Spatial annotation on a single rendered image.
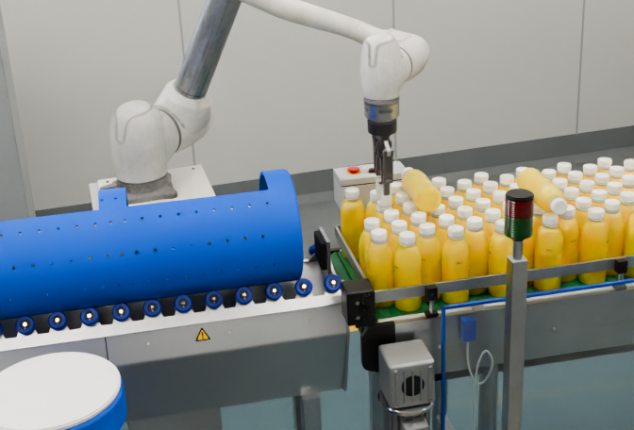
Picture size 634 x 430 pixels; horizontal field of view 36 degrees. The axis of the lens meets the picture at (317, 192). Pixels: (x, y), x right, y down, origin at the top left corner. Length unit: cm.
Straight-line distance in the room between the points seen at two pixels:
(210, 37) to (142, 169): 43
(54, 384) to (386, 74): 106
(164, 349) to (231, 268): 27
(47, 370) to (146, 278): 38
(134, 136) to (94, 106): 229
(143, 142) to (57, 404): 110
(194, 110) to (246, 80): 225
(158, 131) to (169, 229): 63
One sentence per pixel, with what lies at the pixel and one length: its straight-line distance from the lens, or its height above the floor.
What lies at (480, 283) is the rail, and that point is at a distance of 245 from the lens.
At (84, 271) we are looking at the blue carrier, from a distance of 233.
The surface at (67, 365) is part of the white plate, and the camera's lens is 210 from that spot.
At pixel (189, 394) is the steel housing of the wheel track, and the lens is 256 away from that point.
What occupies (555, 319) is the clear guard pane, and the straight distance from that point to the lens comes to 250.
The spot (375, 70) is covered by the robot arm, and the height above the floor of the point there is 147.
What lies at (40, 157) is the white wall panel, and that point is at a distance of 522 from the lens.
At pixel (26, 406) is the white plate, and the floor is 104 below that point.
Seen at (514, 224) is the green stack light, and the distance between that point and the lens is 221.
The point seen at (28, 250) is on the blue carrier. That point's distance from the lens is 233.
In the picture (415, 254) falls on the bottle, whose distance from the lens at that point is 238.
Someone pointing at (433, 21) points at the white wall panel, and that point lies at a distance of 546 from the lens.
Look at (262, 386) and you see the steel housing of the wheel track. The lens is 258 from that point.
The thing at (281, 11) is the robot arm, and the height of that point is 159.
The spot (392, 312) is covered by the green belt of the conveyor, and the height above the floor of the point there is 90.
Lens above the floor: 210
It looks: 22 degrees down
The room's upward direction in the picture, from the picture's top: 3 degrees counter-clockwise
